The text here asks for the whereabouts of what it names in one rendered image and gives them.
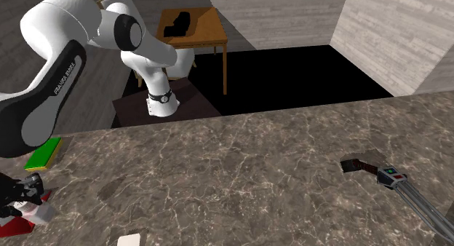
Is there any red and white box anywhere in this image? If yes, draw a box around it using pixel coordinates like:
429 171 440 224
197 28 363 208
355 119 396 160
0 190 58 239

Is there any green and yellow sponge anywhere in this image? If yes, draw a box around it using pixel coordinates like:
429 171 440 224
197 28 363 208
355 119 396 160
23 136 64 172

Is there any small white block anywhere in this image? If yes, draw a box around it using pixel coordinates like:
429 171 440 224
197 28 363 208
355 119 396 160
116 232 143 246

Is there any dark robot stand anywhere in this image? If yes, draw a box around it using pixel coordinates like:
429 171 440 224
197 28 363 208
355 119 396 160
111 77 223 130

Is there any wooden table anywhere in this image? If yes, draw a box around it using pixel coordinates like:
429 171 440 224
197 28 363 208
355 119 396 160
155 7 229 96

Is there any grey long-handled tool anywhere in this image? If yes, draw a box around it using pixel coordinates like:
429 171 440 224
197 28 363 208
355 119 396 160
339 157 454 243

